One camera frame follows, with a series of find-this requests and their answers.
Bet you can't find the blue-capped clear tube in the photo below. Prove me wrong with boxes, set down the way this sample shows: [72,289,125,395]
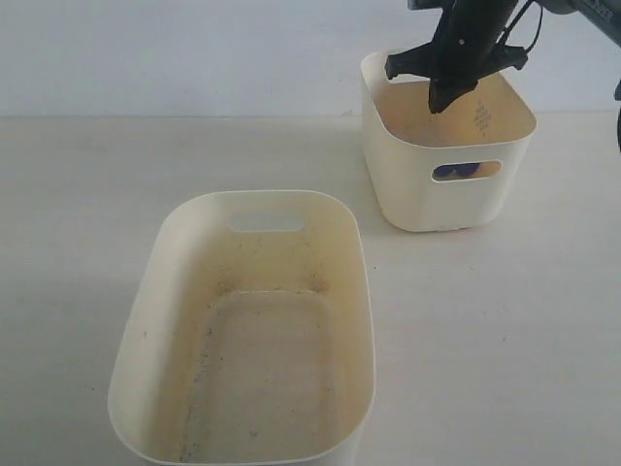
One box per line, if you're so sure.
[433,165,454,179]

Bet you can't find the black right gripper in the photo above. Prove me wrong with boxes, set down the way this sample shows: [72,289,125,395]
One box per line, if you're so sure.
[385,0,528,114]

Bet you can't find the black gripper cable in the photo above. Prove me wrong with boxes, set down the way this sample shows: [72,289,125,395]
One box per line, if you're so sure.
[499,0,544,54]

